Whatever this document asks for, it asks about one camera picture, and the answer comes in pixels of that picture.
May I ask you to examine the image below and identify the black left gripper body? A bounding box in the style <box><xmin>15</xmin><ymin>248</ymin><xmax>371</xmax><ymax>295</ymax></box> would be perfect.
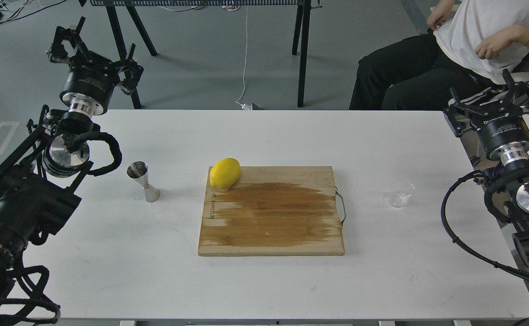
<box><xmin>60</xmin><ymin>53</ymin><xmax>120</xmax><ymax>115</ymax></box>

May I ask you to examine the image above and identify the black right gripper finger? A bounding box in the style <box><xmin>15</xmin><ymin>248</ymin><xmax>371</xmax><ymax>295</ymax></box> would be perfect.
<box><xmin>444</xmin><ymin>87</ymin><xmax>490</xmax><ymax>138</ymax></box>
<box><xmin>502</xmin><ymin>69</ymin><xmax>529</xmax><ymax>118</ymax></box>

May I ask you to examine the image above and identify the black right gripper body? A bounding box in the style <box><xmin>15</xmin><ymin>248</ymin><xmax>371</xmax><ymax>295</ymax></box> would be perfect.
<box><xmin>470</xmin><ymin>104</ymin><xmax>529</xmax><ymax>161</ymax></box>

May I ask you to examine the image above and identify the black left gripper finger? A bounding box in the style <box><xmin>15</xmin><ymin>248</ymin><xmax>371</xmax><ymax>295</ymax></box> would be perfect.
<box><xmin>47</xmin><ymin>17</ymin><xmax>87</xmax><ymax>64</ymax></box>
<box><xmin>114</xmin><ymin>43</ymin><xmax>144</xmax><ymax>95</ymax></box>

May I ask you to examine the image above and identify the clear plastic measuring cup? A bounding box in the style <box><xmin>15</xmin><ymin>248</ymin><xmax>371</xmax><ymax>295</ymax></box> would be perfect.
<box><xmin>386</xmin><ymin>180</ymin><xmax>415</xmax><ymax>208</ymax></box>

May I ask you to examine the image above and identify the steel double jigger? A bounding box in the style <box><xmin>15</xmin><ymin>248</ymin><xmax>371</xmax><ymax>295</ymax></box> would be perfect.
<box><xmin>126</xmin><ymin>161</ymin><xmax>160</xmax><ymax>202</ymax></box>

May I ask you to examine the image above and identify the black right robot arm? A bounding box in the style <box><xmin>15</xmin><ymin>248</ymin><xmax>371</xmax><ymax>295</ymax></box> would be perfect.
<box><xmin>440</xmin><ymin>69</ymin><xmax>529</xmax><ymax>281</ymax></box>

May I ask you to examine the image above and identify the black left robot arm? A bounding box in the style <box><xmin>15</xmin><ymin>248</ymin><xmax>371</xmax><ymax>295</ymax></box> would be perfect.
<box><xmin>0</xmin><ymin>17</ymin><xmax>143</xmax><ymax>326</ymax></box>

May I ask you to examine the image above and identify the seated person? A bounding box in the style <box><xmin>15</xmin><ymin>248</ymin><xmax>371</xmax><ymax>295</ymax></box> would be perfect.
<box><xmin>349</xmin><ymin>0</ymin><xmax>529</xmax><ymax>110</ymax></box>

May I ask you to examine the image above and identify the yellow lemon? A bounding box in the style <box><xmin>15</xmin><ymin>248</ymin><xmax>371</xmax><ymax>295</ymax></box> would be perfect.
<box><xmin>209</xmin><ymin>158</ymin><xmax>241</xmax><ymax>190</ymax></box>

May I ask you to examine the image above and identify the wooden cutting board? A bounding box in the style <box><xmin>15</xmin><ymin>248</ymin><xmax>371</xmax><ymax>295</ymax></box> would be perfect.
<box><xmin>197</xmin><ymin>166</ymin><xmax>345</xmax><ymax>257</ymax></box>

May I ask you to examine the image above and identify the white cable on floor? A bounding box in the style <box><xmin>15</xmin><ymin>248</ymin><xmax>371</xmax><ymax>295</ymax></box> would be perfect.
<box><xmin>235</xmin><ymin>5</ymin><xmax>262</xmax><ymax>110</ymax></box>

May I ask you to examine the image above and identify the black metal table frame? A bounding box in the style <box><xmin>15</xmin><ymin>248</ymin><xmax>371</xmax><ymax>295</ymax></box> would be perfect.
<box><xmin>80</xmin><ymin>0</ymin><xmax>316</xmax><ymax>110</ymax></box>

